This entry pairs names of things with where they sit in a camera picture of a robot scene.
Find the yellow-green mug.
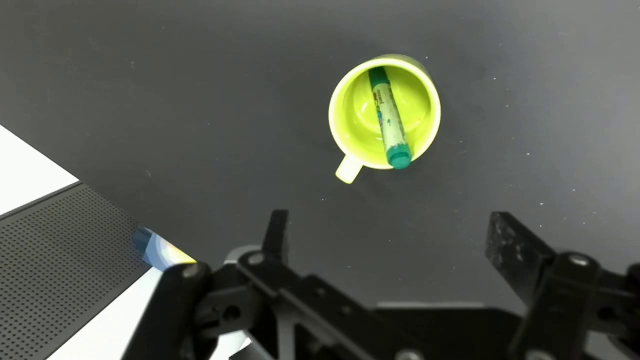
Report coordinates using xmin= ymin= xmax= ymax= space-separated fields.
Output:
xmin=329 ymin=55 xmax=442 ymax=184

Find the black perforated breadboard table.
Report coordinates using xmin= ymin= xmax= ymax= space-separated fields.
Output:
xmin=0 ymin=184 xmax=149 ymax=360

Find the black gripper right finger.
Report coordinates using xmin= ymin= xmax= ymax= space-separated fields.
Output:
xmin=484 ymin=212 xmax=557 ymax=312

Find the green white marker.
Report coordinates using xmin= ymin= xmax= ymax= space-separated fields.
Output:
xmin=368 ymin=69 xmax=413 ymax=171

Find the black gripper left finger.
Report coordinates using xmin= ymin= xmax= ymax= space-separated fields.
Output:
xmin=263 ymin=210 xmax=288 ymax=263

